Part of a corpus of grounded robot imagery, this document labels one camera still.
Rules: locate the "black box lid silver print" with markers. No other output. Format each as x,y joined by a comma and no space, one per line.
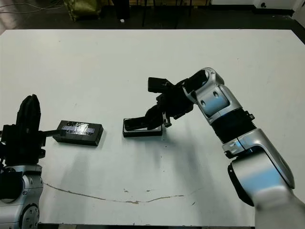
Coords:
78,138

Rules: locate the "green plastic bag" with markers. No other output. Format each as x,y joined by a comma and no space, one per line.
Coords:
83,9

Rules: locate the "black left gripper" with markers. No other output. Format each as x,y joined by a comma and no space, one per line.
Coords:
22,148

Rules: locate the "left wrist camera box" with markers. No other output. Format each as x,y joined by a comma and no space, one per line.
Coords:
28,120

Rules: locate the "black slim camera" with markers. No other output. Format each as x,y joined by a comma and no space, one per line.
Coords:
135,124

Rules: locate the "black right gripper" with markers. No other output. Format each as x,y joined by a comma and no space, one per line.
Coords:
176,102

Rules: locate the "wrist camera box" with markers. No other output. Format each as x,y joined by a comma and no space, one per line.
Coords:
28,120
158,84

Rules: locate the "black box white insert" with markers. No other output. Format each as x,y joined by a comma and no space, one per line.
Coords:
143,134

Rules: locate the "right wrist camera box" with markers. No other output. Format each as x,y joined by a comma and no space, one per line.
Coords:
158,84

